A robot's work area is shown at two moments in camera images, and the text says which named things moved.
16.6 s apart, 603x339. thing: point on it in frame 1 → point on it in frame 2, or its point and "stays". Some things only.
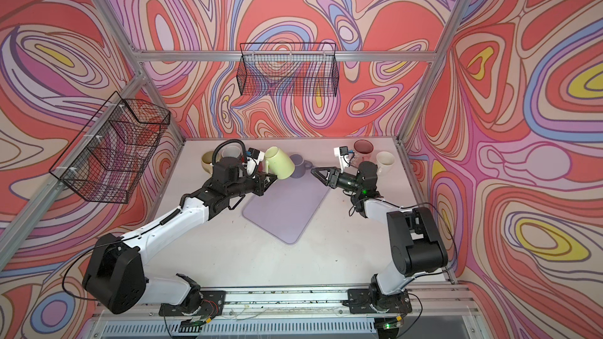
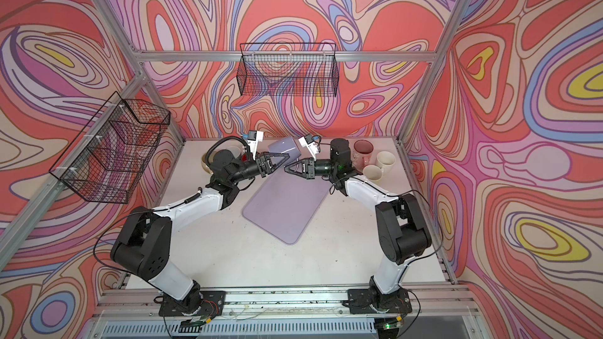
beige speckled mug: (206, 161) stays
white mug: (385, 162) stays
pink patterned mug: (363, 150) stays
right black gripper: (332, 177) → (309, 175)
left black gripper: (260, 182) → (264, 165)
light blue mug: (231, 151) stays
